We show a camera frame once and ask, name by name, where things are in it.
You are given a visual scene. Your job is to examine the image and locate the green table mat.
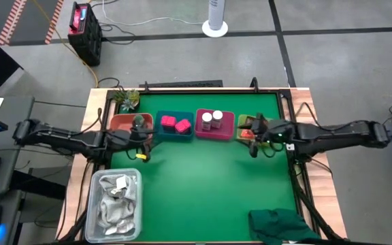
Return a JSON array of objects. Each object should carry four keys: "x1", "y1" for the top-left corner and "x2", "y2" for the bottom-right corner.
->
[{"x1": 110, "y1": 93, "x2": 297, "y2": 243}]

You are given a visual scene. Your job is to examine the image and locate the grey crumpled cloth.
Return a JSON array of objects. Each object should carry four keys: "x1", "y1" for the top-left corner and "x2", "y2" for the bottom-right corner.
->
[{"x1": 97, "y1": 174, "x2": 138, "y2": 236}]

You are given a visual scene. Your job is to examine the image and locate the clear plastic storage box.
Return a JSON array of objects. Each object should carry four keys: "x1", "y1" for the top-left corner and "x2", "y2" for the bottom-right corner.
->
[{"x1": 84, "y1": 167, "x2": 143, "y2": 244}]

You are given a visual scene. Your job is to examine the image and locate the small potted succulent plant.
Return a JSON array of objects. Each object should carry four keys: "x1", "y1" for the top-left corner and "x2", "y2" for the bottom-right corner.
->
[{"x1": 113, "y1": 88, "x2": 141, "y2": 113}]

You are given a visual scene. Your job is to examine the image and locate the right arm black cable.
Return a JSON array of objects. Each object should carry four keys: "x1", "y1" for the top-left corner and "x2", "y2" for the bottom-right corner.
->
[{"x1": 294, "y1": 101, "x2": 367, "y2": 133}]

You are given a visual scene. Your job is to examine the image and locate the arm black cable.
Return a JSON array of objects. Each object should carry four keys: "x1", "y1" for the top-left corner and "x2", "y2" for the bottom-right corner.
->
[
  {"x1": 294, "y1": 101, "x2": 367, "y2": 133},
  {"x1": 80, "y1": 108, "x2": 103, "y2": 135}
]

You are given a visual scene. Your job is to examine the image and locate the black floor cables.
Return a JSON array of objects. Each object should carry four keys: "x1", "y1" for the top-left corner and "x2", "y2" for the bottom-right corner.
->
[{"x1": 99, "y1": 22, "x2": 137, "y2": 46}]

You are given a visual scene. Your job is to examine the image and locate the blue plastic bin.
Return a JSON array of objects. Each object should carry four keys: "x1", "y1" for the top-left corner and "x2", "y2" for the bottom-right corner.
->
[{"x1": 154, "y1": 110, "x2": 195, "y2": 142}]

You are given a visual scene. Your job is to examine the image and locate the black plastic crate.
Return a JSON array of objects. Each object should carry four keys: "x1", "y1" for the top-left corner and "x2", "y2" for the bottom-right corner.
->
[{"x1": 67, "y1": 1, "x2": 103, "y2": 67}]

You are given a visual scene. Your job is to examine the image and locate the red-lid smoked paprika tin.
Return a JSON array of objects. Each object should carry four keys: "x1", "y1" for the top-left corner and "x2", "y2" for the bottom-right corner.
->
[
  {"x1": 174, "y1": 118, "x2": 193, "y2": 135},
  {"x1": 161, "y1": 115, "x2": 177, "y2": 133}
]

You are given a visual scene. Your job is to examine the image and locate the orange plastic bin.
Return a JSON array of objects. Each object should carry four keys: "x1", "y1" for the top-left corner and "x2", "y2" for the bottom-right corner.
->
[{"x1": 109, "y1": 112, "x2": 154, "y2": 140}]

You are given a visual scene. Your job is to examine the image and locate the dark green folded cloth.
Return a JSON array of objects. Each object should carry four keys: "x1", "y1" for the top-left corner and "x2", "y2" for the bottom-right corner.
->
[{"x1": 248, "y1": 208, "x2": 321, "y2": 245}]

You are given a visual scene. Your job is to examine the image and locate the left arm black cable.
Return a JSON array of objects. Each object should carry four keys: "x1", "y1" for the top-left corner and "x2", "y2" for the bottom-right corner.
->
[{"x1": 80, "y1": 108, "x2": 103, "y2": 135}]

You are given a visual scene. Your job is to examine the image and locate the white cloth label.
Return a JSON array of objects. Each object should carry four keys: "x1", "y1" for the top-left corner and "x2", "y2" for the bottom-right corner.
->
[{"x1": 110, "y1": 176, "x2": 128, "y2": 195}]

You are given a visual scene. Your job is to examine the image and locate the yellow floor cable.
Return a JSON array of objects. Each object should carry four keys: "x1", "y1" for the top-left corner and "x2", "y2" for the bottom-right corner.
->
[{"x1": 32, "y1": 0, "x2": 100, "y2": 88}]

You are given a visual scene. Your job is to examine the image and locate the yellow-green plastic bin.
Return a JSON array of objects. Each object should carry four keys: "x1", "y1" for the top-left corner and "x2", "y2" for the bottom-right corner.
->
[{"x1": 236, "y1": 114, "x2": 278, "y2": 147}]

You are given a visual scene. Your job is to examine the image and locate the red device on crate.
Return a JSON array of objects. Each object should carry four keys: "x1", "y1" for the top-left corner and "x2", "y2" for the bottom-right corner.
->
[{"x1": 68, "y1": 2, "x2": 88, "y2": 35}]

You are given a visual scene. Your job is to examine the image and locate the grey office desk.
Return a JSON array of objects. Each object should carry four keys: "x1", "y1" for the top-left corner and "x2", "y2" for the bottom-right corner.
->
[{"x1": 0, "y1": 97, "x2": 67, "y2": 245}]

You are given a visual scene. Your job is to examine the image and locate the black cable bundle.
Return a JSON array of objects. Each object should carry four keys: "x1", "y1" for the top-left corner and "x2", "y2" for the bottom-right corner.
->
[
  {"x1": 289, "y1": 159, "x2": 345, "y2": 244},
  {"x1": 58, "y1": 159, "x2": 91, "y2": 244}
]

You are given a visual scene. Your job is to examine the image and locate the white black pole round base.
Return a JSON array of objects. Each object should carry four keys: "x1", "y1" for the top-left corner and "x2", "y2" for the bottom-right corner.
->
[{"x1": 201, "y1": 0, "x2": 229, "y2": 38}]

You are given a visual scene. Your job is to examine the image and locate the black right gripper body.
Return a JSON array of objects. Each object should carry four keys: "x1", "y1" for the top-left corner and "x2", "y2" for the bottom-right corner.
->
[{"x1": 257, "y1": 115, "x2": 295, "y2": 144}]

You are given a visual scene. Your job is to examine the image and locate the pink plastic bin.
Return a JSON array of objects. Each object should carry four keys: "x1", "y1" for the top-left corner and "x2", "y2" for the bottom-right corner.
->
[{"x1": 194, "y1": 108, "x2": 236, "y2": 141}]

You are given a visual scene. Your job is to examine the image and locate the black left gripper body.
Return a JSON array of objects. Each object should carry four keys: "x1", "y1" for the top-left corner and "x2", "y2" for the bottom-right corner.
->
[{"x1": 109, "y1": 126, "x2": 151, "y2": 152}]

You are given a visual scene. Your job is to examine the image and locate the white floor cable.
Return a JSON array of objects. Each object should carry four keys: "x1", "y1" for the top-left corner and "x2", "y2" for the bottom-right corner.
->
[{"x1": 102, "y1": 0, "x2": 206, "y2": 27}]

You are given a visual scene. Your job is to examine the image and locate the white-lid bagel seasoning jar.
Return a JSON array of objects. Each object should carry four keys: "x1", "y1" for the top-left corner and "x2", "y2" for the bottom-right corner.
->
[
  {"x1": 201, "y1": 112, "x2": 213, "y2": 132},
  {"x1": 212, "y1": 110, "x2": 224, "y2": 129}
]

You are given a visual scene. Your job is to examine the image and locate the black floor strip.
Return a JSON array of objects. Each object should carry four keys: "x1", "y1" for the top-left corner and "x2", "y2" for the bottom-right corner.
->
[{"x1": 138, "y1": 80, "x2": 224, "y2": 88}]

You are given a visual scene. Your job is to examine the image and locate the grey floor mat orange stripes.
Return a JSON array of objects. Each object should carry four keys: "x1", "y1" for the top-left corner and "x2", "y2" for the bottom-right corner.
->
[{"x1": 0, "y1": 0, "x2": 65, "y2": 46}]

